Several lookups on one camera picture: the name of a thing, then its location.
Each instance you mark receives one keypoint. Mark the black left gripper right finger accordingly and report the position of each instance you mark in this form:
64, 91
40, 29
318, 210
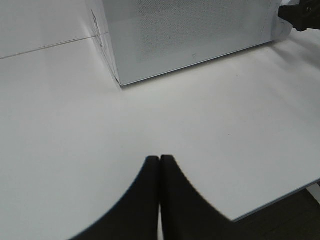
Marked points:
185, 214

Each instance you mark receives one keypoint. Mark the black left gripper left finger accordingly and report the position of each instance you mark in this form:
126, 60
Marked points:
136, 215

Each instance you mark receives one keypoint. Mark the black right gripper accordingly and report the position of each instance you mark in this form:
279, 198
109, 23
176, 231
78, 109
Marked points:
302, 16

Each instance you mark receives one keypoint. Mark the round white door button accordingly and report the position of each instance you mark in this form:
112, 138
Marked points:
281, 28

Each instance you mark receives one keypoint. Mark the white microwave door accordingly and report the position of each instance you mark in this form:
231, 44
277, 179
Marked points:
187, 35

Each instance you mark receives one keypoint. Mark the white microwave oven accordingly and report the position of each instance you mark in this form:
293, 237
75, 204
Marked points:
175, 37

